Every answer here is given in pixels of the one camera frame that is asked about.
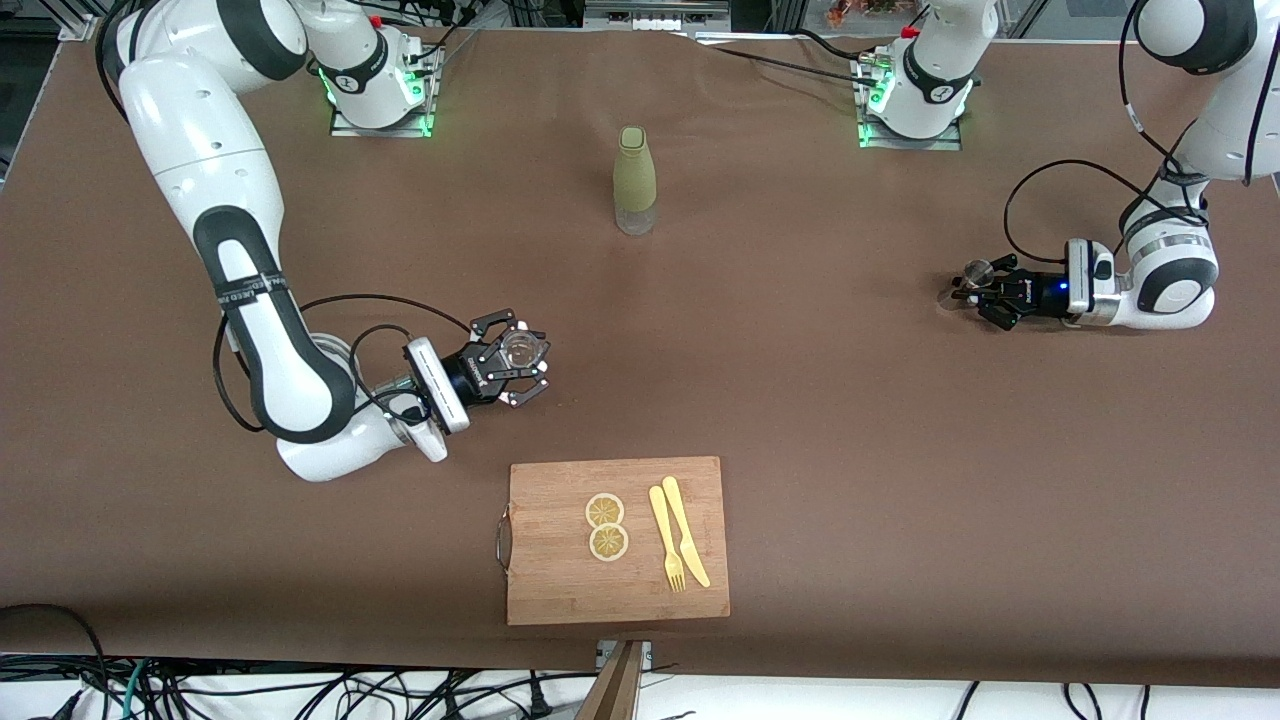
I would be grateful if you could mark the olive green sleeved bottle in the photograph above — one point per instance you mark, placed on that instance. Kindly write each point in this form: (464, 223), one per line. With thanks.
(635, 180)

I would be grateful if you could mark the clear glass measuring beaker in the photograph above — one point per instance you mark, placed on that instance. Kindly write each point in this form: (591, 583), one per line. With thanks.
(520, 348)

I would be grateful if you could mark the yellow plastic knife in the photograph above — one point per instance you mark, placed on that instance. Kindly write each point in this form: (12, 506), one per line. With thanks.
(680, 520)

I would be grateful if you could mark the yellow plastic fork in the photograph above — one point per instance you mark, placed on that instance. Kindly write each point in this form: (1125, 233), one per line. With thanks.
(660, 525)

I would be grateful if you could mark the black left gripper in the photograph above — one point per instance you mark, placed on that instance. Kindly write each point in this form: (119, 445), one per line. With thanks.
(1033, 295)

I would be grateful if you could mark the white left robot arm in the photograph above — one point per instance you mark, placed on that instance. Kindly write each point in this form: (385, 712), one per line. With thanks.
(1170, 265)

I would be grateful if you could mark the lemon slice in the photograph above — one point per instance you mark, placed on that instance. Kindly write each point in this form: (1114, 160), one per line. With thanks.
(608, 543)
(605, 510)

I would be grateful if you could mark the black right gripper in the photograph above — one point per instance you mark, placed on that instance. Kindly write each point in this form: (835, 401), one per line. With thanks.
(469, 377)

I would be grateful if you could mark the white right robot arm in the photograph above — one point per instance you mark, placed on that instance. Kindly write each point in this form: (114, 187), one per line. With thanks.
(200, 170)

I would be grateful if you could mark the grey metal rail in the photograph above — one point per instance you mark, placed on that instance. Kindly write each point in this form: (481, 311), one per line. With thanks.
(650, 10)

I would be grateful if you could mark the wooden plank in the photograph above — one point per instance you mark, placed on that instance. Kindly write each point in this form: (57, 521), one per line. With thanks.
(615, 690)

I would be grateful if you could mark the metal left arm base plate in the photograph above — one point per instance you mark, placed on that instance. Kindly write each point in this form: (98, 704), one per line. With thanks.
(910, 143)

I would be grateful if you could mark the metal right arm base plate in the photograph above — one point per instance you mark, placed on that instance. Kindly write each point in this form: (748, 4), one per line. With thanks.
(385, 131)

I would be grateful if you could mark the steel double cone jigger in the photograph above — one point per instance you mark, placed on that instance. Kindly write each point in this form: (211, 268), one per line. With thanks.
(978, 270)

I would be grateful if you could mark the small metal bracket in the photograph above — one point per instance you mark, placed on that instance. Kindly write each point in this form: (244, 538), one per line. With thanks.
(604, 652)

